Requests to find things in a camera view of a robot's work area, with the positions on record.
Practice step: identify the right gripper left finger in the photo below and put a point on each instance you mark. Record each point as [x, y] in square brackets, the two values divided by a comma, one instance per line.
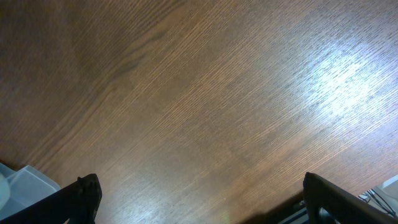
[76, 203]

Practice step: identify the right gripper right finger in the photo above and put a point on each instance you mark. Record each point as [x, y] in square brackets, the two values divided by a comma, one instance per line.
[326, 202]

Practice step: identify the clear plastic storage bin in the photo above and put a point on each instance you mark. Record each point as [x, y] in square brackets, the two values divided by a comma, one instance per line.
[23, 188]

